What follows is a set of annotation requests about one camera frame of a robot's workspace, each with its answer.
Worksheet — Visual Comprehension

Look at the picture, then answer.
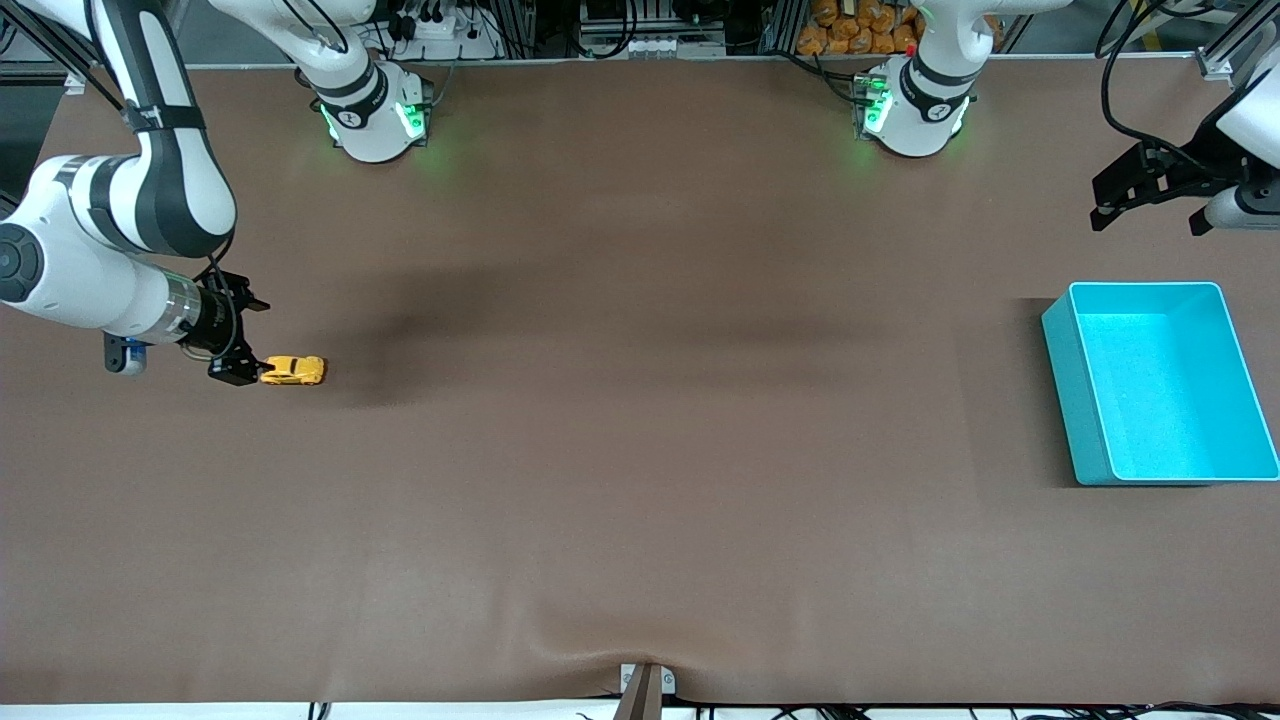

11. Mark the yellow beetle toy car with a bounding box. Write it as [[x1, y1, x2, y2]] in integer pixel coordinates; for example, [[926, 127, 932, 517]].
[[260, 355, 327, 387]]

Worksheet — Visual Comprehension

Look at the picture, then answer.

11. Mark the metal table clamp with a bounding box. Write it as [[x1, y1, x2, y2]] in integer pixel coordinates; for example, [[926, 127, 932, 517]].
[[620, 663, 677, 720]]

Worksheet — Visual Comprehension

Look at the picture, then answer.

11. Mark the teal plastic bin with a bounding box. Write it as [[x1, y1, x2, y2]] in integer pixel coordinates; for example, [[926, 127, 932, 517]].
[[1041, 281, 1280, 488]]

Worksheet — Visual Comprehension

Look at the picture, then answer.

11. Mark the brown table mat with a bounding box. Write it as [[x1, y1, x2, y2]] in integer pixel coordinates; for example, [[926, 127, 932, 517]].
[[0, 55, 1280, 706]]

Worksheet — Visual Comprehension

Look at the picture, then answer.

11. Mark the white power strip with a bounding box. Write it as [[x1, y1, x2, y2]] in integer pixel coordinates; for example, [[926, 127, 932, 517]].
[[385, 8, 501, 61]]

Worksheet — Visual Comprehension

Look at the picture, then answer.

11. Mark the aluminium frame rail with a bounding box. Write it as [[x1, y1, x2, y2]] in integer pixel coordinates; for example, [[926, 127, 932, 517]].
[[1195, 0, 1280, 81], [0, 0, 96, 96]]

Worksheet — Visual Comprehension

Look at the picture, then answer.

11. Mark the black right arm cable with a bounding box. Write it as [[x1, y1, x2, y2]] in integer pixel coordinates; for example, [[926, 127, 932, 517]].
[[0, 0, 246, 366]]

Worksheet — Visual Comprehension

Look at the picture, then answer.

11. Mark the orange packaged goods pile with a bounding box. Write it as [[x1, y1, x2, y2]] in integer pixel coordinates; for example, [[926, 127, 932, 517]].
[[797, 0, 926, 57]]

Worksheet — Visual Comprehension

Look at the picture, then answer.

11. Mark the white terminal block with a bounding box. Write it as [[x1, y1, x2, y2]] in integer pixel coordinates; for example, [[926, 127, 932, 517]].
[[578, 28, 728, 59]]

